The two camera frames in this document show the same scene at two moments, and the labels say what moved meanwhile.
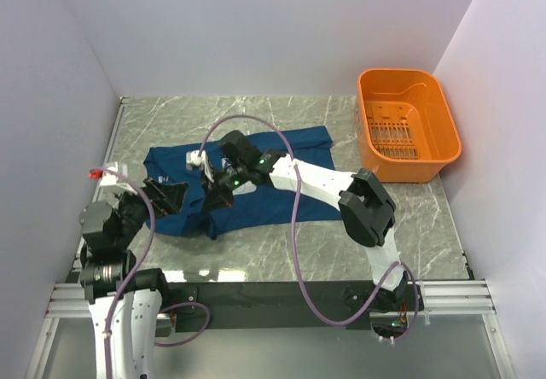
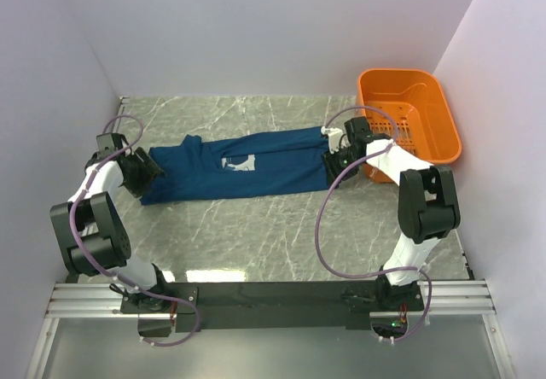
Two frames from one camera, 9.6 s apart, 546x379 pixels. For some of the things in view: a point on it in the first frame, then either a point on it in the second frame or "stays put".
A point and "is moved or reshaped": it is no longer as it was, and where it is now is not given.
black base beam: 270,306 stays put
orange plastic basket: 407,128 stays put
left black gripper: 170,195 -> 150,171
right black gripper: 215,195 -> 330,162
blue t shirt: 308,143 is moved or reshaped
